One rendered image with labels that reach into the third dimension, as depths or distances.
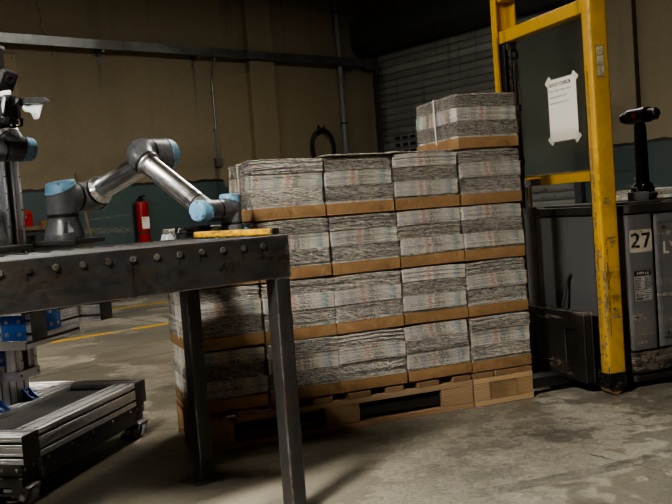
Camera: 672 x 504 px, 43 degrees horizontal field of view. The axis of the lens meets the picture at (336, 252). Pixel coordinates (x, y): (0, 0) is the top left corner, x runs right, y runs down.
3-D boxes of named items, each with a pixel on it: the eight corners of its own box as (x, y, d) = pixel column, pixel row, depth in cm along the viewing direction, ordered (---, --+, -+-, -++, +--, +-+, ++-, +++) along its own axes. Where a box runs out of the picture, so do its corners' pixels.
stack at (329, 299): (177, 432, 346) (159, 228, 342) (433, 391, 387) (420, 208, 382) (196, 456, 310) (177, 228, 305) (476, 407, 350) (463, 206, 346)
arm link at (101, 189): (59, 188, 338) (151, 132, 310) (88, 188, 351) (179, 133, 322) (68, 217, 337) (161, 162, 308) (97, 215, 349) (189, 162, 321)
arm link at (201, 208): (118, 131, 303) (210, 203, 283) (140, 132, 312) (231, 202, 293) (107, 159, 307) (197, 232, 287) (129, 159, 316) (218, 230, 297)
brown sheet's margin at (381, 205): (296, 216, 361) (295, 206, 361) (359, 212, 371) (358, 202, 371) (326, 215, 326) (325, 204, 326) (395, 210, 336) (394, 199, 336)
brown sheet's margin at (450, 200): (359, 212, 371) (358, 202, 371) (418, 207, 382) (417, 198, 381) (396, 210, 336) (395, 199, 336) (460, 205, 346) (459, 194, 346)
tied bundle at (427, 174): (358, 213, 371) (354, 160, 370) (418, 209, 382) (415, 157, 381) (395, 211, 336) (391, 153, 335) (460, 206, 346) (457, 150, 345)
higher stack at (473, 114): (431, 391, 386) (412, 106, 380) (489, 382, 397) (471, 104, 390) (474, 407, 350) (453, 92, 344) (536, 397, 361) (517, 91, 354)
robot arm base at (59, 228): (36, 241, 324) (34, 215, 324) (58, 239, 339) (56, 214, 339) (72, 239, 321) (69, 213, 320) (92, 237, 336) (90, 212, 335)
